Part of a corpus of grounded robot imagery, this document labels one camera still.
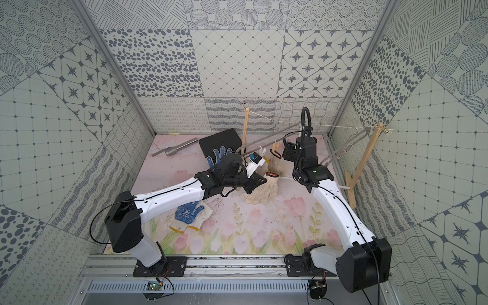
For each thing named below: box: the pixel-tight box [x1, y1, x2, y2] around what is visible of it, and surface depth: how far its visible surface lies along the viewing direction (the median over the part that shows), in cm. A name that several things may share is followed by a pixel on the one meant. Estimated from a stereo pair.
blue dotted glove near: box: [169, 200, 214, 234], surface depth 87 cm
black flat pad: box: [198, 128, 243, 160], surface depth 113 cm
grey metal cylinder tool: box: [151, 137, 199, 157], surface depth 113 cm
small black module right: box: [308, 278, 328, 300], surface depth 73 cm
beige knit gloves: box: [240, 171, 280, 205], surface depth 82 cm
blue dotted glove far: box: [206, 146, 232, 168], surface depth 103 cm
